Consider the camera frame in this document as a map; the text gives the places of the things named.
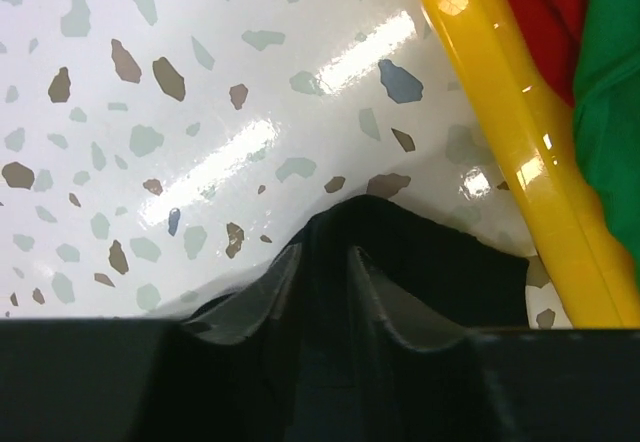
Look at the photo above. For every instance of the yellow plastic bin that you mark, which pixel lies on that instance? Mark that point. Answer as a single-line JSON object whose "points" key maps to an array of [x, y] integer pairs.
{"points": [[529, 129]]}

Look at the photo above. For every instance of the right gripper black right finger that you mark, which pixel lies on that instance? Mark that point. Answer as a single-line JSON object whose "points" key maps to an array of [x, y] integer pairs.
{"points": [[412, 365]]}

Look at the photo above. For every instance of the red t shirt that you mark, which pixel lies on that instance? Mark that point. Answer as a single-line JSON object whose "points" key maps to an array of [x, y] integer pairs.
{"points": [[552, 31]]}

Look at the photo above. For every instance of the black t shirt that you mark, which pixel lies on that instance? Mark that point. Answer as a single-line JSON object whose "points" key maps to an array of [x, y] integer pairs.
{"points": [[457, 276]]}

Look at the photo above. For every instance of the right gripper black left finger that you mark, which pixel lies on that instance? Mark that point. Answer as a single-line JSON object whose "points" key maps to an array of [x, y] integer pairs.
{"points": [[254, 338]]}

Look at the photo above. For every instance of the green t shirt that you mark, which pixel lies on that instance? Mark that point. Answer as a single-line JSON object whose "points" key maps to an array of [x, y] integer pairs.
{"points": [[606, 117]]}

